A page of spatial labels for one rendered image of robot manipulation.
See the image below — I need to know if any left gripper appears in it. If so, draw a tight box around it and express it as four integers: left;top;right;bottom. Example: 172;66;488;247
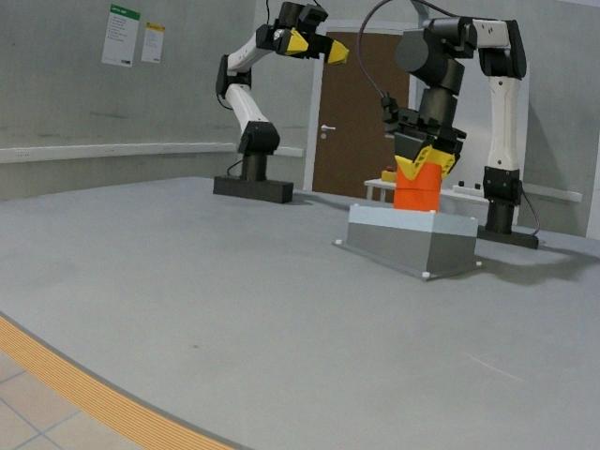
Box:
394;88;467;180

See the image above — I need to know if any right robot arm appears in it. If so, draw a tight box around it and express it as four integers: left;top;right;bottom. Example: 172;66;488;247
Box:
214;2;328;188

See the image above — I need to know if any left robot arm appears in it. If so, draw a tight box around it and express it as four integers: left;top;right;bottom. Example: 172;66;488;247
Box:
381;17;539;245

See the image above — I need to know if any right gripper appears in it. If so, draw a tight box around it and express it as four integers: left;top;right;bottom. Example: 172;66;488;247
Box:
276;28;349;65

